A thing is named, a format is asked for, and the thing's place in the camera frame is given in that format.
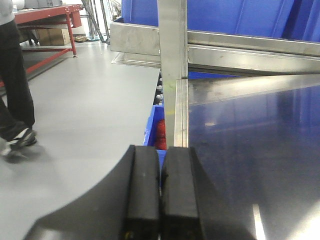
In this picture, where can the large blue plastic bin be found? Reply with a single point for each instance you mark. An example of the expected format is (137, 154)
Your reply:
(286, 19)

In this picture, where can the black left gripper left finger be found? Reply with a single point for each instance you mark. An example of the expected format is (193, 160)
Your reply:
(124, 205)

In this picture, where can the red metal conveyor table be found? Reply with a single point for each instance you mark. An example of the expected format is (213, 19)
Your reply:
(43, 18)

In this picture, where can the brown cardboard box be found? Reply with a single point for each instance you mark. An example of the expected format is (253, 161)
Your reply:
(53, 37)

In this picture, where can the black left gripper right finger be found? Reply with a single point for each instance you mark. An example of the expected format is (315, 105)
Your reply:
(191, 207)

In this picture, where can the blue bin with red items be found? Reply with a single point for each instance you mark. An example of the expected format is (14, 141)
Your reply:
(154, 134)

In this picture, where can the person in black trousers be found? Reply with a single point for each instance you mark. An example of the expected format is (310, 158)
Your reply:
(17, 117)

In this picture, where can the stainless steel shelf rack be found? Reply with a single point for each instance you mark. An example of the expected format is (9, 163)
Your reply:
(250, 108)

